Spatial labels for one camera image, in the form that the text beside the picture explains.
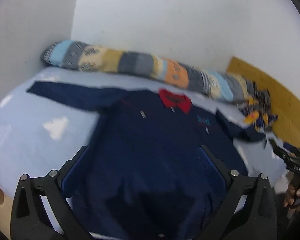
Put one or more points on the patchwork bolster pillow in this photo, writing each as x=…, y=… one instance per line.
x=140, y=63

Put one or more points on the navy shirt with red collar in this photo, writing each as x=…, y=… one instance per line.
x=145, y=155

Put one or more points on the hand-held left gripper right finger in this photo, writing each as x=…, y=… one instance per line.
x=211, y=170

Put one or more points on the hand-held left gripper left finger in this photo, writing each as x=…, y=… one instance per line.
x=73, y=170

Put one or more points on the yellow wooden board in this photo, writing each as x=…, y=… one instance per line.
x=287, y=105

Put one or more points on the person's right hand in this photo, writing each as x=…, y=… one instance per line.
x=293, y=195

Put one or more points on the navy yellow patterned cloth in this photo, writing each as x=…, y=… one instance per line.
x=262, y=100

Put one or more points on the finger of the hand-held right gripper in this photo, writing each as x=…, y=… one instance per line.
x=278, y=151

